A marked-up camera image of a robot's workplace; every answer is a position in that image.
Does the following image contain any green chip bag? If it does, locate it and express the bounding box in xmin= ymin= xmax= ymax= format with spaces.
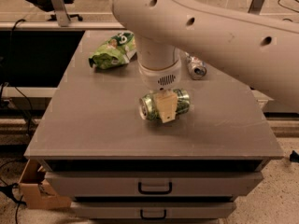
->
xmin=89 ymin=32 xmax=136 ymax=70

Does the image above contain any drawer black handle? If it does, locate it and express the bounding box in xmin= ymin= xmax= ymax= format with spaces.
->
xmin=137 ymin=182 xmax=173 ymax=195
xmin=139 ymin=209 xmax=167 ymax=220

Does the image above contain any black object right floor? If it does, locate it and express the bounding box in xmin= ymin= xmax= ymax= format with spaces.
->
xmin=290 ymin=151 xmax=299 ymax=163

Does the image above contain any lower drawer black handle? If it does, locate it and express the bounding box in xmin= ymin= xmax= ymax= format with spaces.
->
xmin=139 ymin=209 xmax=167 ymax=220

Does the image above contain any green soda can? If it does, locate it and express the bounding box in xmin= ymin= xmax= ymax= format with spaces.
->
xmin=139 ymin=89 xmax=190 ymax=120

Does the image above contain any blue and white can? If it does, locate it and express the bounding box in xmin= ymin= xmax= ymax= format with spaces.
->
xmin=187 ymin=54 xmax=206 ymax=80

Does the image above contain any black cable on left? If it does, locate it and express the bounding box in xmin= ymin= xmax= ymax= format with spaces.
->
xmin=0 ymin=18 xmax=36 ymax=224

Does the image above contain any grey drawer cabinet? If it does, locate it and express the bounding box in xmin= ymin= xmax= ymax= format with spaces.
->
xmin=25 ymin=31 xmax=283 ymax=224

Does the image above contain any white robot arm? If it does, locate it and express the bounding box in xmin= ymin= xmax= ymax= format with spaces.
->
xmin=109 ymin=0 xmax=299 ymax=112

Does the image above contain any upper drawer black handle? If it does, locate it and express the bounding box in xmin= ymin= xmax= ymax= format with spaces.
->
xmin=137 ymin=182 xmax=173 ymax=195

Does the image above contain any cardboard box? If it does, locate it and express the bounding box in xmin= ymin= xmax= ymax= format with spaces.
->
xmin=19 ymin=160 xmax=71 ymax=210

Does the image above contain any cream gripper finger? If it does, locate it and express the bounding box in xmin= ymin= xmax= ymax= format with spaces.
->
xmin=154 ymin=91 xmax=178 ymax=123

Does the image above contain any left metal railing post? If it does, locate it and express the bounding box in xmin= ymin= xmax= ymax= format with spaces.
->
xmin=50 ymin=0 xmax=70 ymax=27

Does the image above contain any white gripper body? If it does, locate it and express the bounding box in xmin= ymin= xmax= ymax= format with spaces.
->
xmin=139 ymin=60 xmax=181 ymax=91

